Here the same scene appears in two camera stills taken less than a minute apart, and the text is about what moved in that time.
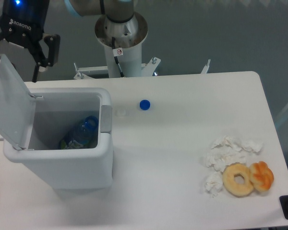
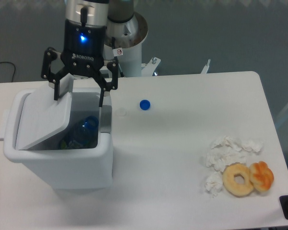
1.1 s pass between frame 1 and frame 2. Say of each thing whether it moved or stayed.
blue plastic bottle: stayed
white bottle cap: stayed
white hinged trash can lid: moved
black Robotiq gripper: moved
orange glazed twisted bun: stayed
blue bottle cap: stayed
